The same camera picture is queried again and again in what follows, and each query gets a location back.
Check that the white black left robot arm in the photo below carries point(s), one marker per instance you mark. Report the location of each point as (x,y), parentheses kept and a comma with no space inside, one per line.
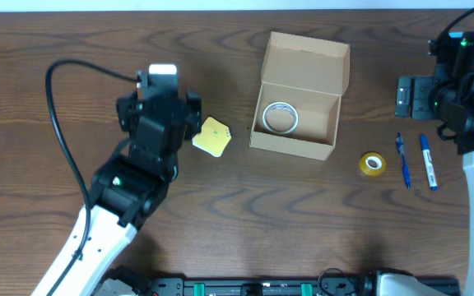
(129,187)

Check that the yellow clear tape roll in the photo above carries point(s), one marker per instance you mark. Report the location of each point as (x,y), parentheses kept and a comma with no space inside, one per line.
(372,164)

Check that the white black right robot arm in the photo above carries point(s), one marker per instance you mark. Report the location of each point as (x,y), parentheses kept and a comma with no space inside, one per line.
(448,96)

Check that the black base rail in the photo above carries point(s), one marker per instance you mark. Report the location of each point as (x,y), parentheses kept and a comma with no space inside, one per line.
(332,281)

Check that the blue whiteboard marker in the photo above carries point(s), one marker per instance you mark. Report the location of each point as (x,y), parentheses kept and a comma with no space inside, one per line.
(429,168)

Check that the open cardboard box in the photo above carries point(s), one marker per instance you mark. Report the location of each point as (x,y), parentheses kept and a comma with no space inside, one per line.
(312,75)

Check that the blue ballpoint pen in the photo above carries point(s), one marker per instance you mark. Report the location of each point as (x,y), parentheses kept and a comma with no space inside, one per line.
(405,170)

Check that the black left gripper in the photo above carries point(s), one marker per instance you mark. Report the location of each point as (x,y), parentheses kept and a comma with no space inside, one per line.
(193,108)

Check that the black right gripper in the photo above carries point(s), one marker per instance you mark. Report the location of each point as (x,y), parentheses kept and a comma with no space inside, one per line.
(411,97)

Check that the yellow sticky note pad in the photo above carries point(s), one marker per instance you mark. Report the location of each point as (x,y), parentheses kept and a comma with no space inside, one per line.
(213,138)

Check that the white masking tape roll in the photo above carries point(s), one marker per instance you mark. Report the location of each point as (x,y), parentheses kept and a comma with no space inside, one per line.
(280,118)

